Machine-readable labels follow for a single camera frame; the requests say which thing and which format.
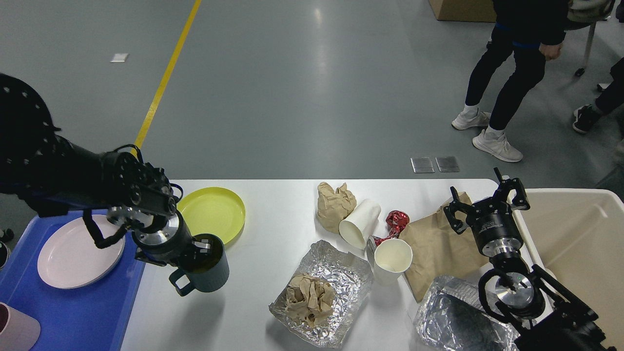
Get office chair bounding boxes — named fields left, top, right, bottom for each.
left=565, top=0, right=616, bottom=78

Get pink mug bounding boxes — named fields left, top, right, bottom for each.
left=0, top=303, right=41, bottom=351

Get flat brown paper bag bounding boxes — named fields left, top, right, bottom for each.
left=399, top=200, right=488, bottom=302

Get crumpled aluminium foil sheet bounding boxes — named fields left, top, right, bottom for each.
left=268, top=240, right=373, bottom=349

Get pink plate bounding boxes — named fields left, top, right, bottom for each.
left=37, top=218, right=125, bottom=289

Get metal floor plate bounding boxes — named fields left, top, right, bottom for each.
left=410, top=157, right=435, bottom=174
left=435, top=156, right=461, bottom=173

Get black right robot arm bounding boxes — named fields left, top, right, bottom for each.
left=443, top=168, right=605, bottom=351

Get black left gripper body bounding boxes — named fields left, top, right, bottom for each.
left=132, top=213, right=193, bottom=266

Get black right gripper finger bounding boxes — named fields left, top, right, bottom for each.
left=489, top=168, right=530, bottom=213
left=443, top=186, right=474, bottom=235

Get upright white paper cup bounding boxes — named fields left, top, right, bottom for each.
left=373, top=238, right=414, bottom=285

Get aluminium foil tray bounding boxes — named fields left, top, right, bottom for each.
left=414, top=275, right=519, bottom=351

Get beige plastic bin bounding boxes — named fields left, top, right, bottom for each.
left=513, top=188, right=624, bottom=351

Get lying white paper cup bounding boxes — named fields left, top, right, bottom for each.
left=338, top=198, right=381, bottom=250

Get right metal floor plate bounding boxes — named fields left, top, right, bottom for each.
left=435, top=156, right=461, bottom=173

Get dark teal mug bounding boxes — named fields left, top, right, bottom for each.
left=169, top=234, right=230, bottom=297

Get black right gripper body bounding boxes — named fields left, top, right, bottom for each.
left=469, top=210, right=524, bottom=257

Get crumpled brown paper ball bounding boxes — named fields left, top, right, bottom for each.
left=285, top=273, right=336, bottom=328

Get red foil wrapper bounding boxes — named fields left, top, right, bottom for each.
left=372, top=210, right=410, bottom=247

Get yellow plate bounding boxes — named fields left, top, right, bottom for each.
left=177, top=187, right=247, bottom=245

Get seated person in black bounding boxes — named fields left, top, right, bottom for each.
left=572, top=58, right=624, bottom=134

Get crumpled brown paper bag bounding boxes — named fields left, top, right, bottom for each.
left=316, top=182, right=357, bottom=234

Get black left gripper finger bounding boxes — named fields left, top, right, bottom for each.
left=192, top=236, right=213, bottom=254
left=135, top=249, right=176, bottom=267

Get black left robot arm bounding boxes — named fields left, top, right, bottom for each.
left=0, top=74, right=213, bottom=266

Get person in black leggings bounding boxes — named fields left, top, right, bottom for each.
left=452, top=0, right=570, bottom=163

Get left metal floor plate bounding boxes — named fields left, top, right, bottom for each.
left=410, top=157, right=435, bottom=174

